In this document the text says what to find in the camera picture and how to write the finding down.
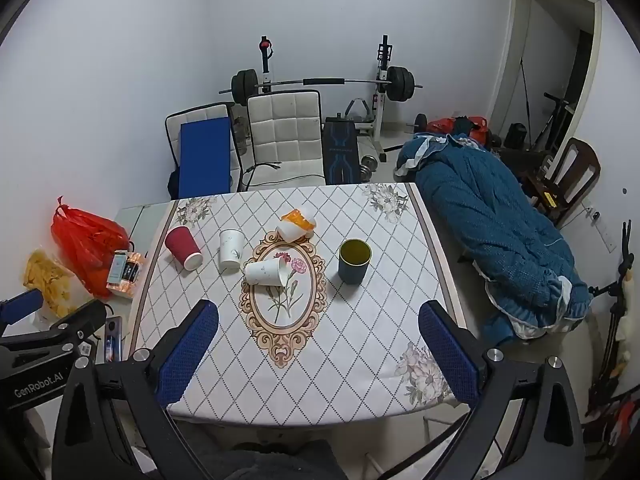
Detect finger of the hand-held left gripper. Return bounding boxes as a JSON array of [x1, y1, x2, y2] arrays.
[[0, 301, 109, 357], [0, 288, 46, 333]]

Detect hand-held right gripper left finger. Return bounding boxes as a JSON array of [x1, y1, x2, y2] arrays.
[[51, 299, 221, 480]]

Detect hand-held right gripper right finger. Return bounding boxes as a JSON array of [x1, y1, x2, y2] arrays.
[[380, 300, 587, 480]]

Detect red paper cup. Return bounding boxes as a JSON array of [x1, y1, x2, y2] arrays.
[[165, 225, 204, 271]]

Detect plain white paper cup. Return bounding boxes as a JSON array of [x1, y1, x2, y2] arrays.
[[243, 257, 288, 287]]

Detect white speckled cup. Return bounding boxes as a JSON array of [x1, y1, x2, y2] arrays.
[[219, 229, 245, 271]]

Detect dark blue cup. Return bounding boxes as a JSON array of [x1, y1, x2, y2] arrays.
[[338, 238, 372, 286]]

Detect orange and white paper cup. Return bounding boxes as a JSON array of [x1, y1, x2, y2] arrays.
[[274, 208, 318, 242]]

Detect yellow plastic bag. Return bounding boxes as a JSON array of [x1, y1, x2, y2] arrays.
[[22, 249, 77, 319]]

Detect dark flat box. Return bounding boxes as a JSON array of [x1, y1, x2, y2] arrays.
[[102, 315, 124, 364]]

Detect small teal box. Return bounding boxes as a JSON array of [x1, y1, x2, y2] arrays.
[[110, 251, 130, 285]]

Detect orange packet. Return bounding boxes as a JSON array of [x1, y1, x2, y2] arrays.
[[106, 251, 147, 301]]

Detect red plastic bag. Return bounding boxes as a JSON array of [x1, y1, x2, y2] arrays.
[[50, 196, 132, 297]]

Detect diamond and floral pattern tablecloth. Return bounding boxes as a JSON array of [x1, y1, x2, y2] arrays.
[[131, 182, 469, 429]]

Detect person's dark trousers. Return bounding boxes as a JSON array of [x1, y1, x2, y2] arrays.
[[187, 438, 349, 480]]

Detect teal quilted blanket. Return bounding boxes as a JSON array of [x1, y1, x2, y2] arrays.
[[394, 132, 594, 345]]

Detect black tripod stand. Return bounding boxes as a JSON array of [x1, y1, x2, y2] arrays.
[[587, 219, 640, 411]]

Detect blue flat board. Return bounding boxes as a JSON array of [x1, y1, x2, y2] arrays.
[[178, 115, 234, 200]]

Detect metal dumbbells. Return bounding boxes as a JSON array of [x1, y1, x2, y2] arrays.
[[357, 154, 379, 182]]

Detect dark wooden chair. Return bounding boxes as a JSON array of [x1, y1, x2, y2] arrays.
[[529, 137, 602, 227]]

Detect black and blue bench pad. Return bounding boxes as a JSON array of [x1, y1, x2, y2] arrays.
[[322, 115, 361, 185]]

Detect white padded chair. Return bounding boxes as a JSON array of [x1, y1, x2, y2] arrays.
[[165, 102, 242, 197], [246, 89, 327, 192]]

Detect black kick scooter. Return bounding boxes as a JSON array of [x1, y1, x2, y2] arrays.
[[531, 92, 577, 152]]

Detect white barbell rack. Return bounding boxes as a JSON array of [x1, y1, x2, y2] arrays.
[[257, 35, 402, 164]]

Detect black barbell with weight plates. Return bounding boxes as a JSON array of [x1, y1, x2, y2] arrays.
[[218, 65, 424, 104]]

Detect white wall socket strip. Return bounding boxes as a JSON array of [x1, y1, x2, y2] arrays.
[[582, 200, 619, 254]]

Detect white door frame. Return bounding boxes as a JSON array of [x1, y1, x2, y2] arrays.
[[487, 0, 604, 162]]

